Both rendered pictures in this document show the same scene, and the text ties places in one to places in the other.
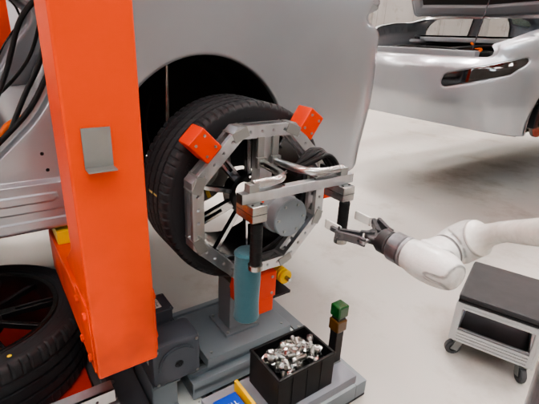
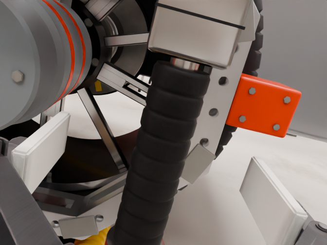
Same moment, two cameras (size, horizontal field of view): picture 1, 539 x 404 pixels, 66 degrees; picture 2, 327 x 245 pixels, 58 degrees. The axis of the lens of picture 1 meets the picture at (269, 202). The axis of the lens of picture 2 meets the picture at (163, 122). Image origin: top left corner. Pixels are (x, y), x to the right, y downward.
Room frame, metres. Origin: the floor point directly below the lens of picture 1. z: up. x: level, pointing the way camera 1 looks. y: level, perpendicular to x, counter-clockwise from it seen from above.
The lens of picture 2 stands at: (1.08, -0.33, 0.91)
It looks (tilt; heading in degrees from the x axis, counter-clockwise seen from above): 16 degrees down; 30
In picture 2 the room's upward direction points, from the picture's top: 15 degrees clockwise
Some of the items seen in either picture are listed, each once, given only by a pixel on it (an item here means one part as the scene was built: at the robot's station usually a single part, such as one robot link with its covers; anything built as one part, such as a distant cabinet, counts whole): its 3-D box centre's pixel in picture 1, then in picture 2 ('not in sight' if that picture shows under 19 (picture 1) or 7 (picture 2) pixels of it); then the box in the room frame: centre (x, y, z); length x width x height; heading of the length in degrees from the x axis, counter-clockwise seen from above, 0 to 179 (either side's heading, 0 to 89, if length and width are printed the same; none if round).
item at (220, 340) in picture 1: (233, 302); not in sight; (1.47, 0.13, 0.32); 0.40 x 0.30 x 0.28; 126
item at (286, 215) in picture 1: (272, 207); (16, 52); (1.28, -0.01, 0.85); 0.21 x 0.14 x 0.14; 36
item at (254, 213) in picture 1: (251, 208); not in sight; (1.07, 0.05, 0.93); 0.09 x 0.05 x 0.05; 36
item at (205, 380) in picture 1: (228, 341); not in sight; (1.46, 0.15, 0.13); 0.50 x 0.36 x 0.10; 126
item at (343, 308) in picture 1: (339, 309); not in sight; (1.02, -0.22, 0.64); 0.04 x 0.04 x 0.04; 36
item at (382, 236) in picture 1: (379, 238); not in sight; (1.11, -0.34, 0.83); 0.09 x 0.08 x 0.07; 36
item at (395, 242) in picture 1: (399, 248); not in sight; (1.05, -0.38, 0.83); 0.09 x 0.06 x 0.09; 126
